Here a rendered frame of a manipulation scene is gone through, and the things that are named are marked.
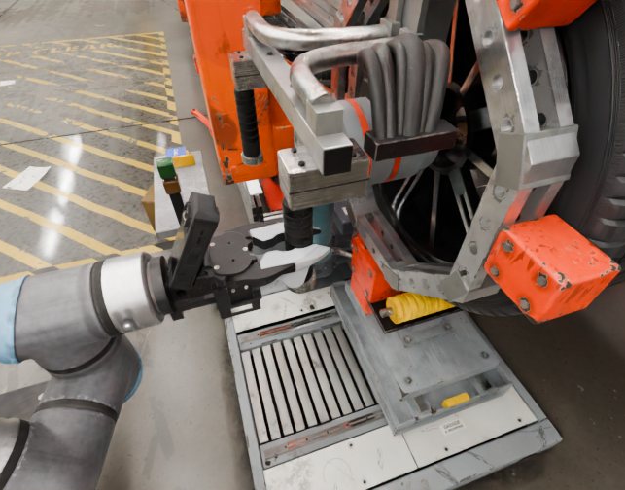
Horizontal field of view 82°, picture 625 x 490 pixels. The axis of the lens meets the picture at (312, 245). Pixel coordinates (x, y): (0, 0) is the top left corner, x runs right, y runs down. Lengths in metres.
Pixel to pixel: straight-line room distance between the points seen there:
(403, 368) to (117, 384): 0.73
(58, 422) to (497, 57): 0.60
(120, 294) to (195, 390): 0.90
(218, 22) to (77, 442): 0.80
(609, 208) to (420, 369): 0.71
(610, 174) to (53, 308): 0.58
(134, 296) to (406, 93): 0.35
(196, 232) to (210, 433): 0.93
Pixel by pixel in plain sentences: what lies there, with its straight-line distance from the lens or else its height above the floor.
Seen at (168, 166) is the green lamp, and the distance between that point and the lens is 0.99.
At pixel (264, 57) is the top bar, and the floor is 0.98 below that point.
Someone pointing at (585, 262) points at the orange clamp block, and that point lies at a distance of 0.45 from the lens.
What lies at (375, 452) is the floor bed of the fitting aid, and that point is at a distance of 1.12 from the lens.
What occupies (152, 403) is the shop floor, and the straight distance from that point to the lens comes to 1.33.
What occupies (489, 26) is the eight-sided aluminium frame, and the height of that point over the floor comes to 1.05.
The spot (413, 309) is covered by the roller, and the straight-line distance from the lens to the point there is 0.78.
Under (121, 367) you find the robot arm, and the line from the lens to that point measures 0.55.
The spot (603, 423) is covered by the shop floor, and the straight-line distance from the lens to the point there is 1.50.
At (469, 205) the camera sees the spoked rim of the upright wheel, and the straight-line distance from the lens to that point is 0.65.
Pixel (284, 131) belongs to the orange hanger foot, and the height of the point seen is 0.66.
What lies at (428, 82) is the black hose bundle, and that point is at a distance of 0.39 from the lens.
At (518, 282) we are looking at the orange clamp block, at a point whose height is 0.84.
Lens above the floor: 1.15
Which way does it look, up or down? 45 degrees down
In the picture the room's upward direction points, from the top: straight up
